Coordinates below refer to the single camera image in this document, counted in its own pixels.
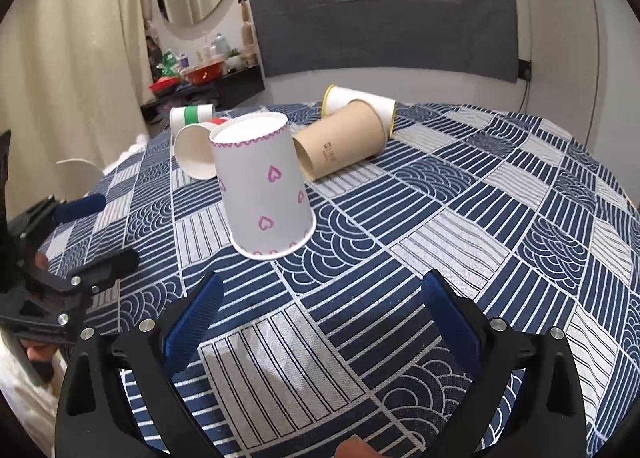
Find white cup pink hearts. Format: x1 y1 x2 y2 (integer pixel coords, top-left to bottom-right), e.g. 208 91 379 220
209 112 317 261

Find white cup red band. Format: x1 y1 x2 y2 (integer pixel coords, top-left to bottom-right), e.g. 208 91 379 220
174 117 230 181

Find white cup green band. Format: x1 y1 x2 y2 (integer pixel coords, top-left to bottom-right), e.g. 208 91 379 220
169 104 215 131

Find brown kraft paper cup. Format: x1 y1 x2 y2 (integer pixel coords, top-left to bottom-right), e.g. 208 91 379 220
293 103 387 181

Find white cup yellow rim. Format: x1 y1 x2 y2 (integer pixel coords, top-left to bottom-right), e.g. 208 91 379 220
320 85 397 137

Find left hand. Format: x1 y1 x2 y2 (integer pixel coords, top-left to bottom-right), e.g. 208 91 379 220
22 249 64 379

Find right hand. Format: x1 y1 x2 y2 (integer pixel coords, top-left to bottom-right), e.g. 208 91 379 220
334 435 383 458

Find white chair back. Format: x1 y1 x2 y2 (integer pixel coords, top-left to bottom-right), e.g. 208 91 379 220
56 158 104 201

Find white fleece sleeve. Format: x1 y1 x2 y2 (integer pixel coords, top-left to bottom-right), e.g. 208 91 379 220
1 328 66 457

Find white fluffy blanket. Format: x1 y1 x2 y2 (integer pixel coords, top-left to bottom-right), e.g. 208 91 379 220
102 133 149 175

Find red tray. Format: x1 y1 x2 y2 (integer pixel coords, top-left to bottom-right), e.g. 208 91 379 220
149 76 181 96

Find beige curtain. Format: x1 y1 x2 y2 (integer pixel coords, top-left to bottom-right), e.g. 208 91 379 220
1 0 152 217

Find red colander bowl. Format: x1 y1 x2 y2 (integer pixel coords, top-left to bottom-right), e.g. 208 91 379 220
182 60 224 86

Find blue white patterned tablecloth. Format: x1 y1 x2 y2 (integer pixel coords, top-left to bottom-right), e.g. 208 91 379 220
37 100 640 458

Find dark grey fabric panel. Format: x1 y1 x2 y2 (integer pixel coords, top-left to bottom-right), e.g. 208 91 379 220
250 0 518 82

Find white refrigerator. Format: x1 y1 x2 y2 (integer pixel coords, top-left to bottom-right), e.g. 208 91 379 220
527 0 639 196

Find black wall shelf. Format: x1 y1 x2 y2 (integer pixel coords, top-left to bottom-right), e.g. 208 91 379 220
140 66 265 123

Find black power cable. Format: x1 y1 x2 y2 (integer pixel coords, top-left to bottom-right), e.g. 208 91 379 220
516 57 534 112

